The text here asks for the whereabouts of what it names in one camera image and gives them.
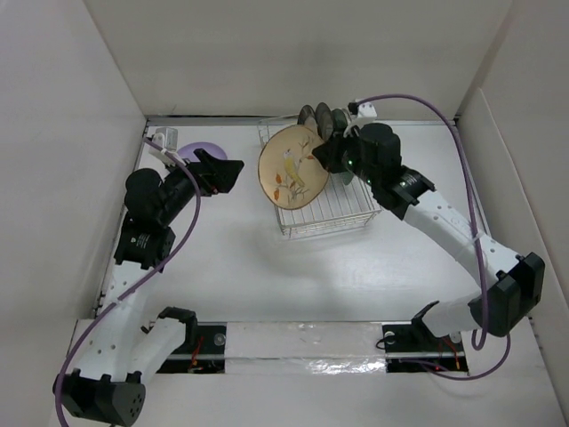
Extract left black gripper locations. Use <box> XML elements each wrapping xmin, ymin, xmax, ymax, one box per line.
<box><xmin>157</xmin><ymin>149</ymin><xmax>243</xmax><ymax>226</ymax></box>

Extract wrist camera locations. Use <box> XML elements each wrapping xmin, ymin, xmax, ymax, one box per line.
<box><xmin>148</xmin><ymin>127</ymin><xmax>178</xmax><ymax>157</ymax></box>
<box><xmin>343</xmin><ymin>101</ymin><xmax>378</xmax><ymax>137</ymax></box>

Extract purple cable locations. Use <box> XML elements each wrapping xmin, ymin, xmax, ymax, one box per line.
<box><xmin>349</xmin><ymin>93</ymin><xmax>511</xmax><ymax>379</ymax></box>
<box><xmin>52</xmin><ymin>136</ymin><xmax>202</xmax><ymax>427</ymax></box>

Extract purple plate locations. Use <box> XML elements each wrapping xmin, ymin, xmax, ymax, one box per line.
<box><xmin>177</xmin><ymin>141</ymin><xmax>228</xmax><ymax>162</ymax></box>

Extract wire dish rack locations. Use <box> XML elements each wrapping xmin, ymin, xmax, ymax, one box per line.
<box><xmin>257</xmin><ymin>116</ymin><xmax>381</xmax><ymax>238</ymax></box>

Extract teal rectangular plate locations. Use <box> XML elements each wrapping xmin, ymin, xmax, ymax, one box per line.
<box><xmin>341</xmin><ymin>171</ymin><xmax>356</xmax><ymax>186</ymax></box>

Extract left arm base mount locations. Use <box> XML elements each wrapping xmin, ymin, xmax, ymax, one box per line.
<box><xmin>157</xmin><ymin>323</ymin><xmax>227</xmax><ymax>375</ymax></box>

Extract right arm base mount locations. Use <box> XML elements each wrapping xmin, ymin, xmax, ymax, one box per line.
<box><xmin>375</xmin><ymin>323</ymin><xmax>469</xmax><ymax>374</ymax></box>

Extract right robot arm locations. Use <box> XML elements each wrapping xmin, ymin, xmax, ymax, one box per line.
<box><xmin>312</xmin><ymin>123</ymin><xmax>545</xmax><ymax>350</ymax></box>

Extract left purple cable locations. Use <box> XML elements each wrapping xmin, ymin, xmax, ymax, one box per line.
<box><xmin>52</xmin><ymin>136</ymin><xmax>202</xmax><ymax>427</ymax></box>

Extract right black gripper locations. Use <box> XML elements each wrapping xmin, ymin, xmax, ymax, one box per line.
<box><xmin>312</xmin><ymin>125</ymin><xmax>379</xmax><ymax>188</ymax></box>

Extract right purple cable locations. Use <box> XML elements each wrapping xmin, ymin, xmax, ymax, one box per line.
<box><xmin>349</xmin><ymin>93</ymin><xmax>511</xmax><ymax>379</ymax></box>

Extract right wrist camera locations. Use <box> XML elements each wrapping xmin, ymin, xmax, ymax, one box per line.
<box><xmin>343</xmin><ymin>101</ymin><xmax>378</xmax><ymax>137</ymax></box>

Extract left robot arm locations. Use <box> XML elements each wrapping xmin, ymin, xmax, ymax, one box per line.
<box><xmin>53</xmin><ymin>149</ymin><xmax>244</xmax><ymax>426</ymax></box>

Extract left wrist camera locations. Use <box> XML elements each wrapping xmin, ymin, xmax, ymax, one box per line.
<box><xmin>148</xmin><ymin>127</ymin><xmax>178</xmax><ymax>157</ymax></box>

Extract teal round flower plate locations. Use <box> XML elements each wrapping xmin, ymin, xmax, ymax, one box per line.
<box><xmin>332</xmin><ymin>109</ymin><xmax>349</xmax><ymax>133</ymax></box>

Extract tan plate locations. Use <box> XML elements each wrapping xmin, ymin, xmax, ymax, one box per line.
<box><xmin>258</xmin><ymin>125</ymin><xmax>329</xmax><ymax>210</ymax></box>

